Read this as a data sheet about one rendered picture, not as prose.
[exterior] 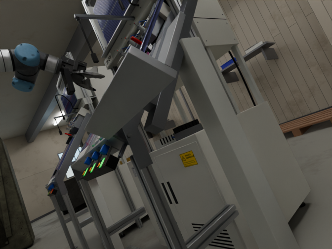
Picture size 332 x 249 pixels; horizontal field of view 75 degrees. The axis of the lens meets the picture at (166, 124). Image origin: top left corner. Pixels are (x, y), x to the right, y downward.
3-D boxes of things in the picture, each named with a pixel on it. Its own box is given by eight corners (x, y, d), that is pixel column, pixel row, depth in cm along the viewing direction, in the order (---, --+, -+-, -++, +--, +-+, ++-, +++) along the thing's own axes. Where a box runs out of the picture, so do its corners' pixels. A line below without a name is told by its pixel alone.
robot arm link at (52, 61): (45, 64, 91) (43, 74, 97) (57, 68, 93) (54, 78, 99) (50, 51, 94) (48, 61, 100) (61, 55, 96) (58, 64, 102)
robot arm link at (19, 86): (9, 75, 79) (19, 52, 83) (10, 89, 87) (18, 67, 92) (34, 83, 82) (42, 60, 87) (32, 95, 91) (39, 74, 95)
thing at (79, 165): (128, 145, 71) (109, 135, 68) (82, 172, 123) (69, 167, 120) (130, 142, 72) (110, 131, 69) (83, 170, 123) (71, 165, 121)
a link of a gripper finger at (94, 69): (104, 64, 99) (85, 64, 100) (102, 74, 97) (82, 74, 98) (106, 68, 102) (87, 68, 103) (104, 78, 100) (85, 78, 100)
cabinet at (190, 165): (263, 284, 81) (194, 133, 86) (164, 254, 136) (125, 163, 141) (316, 199, 121) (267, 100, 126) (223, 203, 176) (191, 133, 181)
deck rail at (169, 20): (131, 143, 69) (114, 134, 67) (128, 145, 71) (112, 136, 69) (181, 18, 106) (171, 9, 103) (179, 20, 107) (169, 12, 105)
